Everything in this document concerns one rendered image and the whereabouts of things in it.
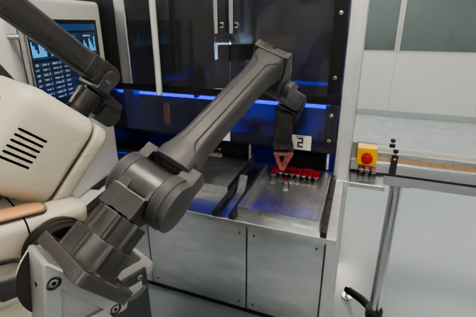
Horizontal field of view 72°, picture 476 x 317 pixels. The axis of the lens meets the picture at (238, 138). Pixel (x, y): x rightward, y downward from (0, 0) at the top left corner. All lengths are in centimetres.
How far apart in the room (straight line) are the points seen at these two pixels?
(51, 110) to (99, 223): 17
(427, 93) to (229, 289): 486
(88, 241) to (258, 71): 39
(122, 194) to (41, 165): 13
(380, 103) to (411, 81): 57
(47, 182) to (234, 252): 126
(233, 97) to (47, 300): 38
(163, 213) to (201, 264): 138
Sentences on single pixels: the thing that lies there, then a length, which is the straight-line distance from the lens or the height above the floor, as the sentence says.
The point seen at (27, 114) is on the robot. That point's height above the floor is 136.
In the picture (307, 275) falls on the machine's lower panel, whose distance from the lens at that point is 165.
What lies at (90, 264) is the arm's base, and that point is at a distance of 44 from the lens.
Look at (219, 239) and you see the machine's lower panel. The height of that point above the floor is 47.
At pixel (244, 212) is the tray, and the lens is 108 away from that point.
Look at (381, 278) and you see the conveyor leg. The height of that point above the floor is 35.
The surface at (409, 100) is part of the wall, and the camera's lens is 601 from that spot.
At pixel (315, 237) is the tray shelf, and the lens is 103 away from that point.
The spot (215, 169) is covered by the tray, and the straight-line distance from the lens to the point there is 140.
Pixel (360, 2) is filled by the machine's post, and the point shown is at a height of 153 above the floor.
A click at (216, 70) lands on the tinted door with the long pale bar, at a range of 137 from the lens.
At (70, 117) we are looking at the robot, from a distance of 53.
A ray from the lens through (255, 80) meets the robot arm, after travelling 61.
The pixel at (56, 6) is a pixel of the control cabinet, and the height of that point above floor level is 152.
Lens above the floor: 147
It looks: 19 degrees down
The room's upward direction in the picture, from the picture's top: straight up
